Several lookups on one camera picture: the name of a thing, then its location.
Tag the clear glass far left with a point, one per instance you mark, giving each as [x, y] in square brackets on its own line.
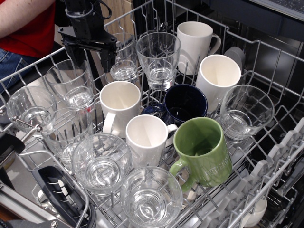
[29, 106]

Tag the tall clear glass left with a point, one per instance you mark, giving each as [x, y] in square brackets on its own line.
[72, 84]

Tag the white mug right tilted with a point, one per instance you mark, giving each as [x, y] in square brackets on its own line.
[217, 74]

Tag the clear glass front centre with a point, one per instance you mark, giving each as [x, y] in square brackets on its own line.
[151, 197]

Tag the green ceramic mug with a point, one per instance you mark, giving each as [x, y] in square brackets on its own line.
[202, 149]

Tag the grey plastic tine holder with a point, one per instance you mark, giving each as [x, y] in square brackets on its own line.
[238, 206]

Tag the white bowl lower rack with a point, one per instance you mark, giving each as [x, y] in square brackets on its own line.
[252, 219]

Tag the black rack handle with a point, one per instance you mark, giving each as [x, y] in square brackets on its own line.
[64, 197]

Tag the person in red shirt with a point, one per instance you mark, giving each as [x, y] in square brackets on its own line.
[26, 34]

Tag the dark blue mug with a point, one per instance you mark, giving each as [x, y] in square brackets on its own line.
[181, 103]

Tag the white mug left centre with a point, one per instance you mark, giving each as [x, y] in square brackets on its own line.
[120, 102]

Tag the clear glass back left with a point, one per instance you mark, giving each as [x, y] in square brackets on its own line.
[125, 67]

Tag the white mug front centre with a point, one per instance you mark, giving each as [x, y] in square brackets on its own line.
[147, 137]

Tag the clear glass front left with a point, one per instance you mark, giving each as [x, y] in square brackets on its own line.
[101, 162]

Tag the clear glass right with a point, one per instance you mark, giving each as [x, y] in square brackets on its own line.
[244, 111]

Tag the white mug back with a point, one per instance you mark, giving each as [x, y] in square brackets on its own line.
[197, 42]

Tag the clear glass back centre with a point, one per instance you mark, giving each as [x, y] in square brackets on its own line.
[158, 54]

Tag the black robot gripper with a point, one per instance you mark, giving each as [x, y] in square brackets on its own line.
[87, 32]

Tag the clear glass lower left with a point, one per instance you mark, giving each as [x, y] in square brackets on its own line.
[63, 130]

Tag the grey wire dishwasher rack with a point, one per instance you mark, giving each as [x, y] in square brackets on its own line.
[269, 65]

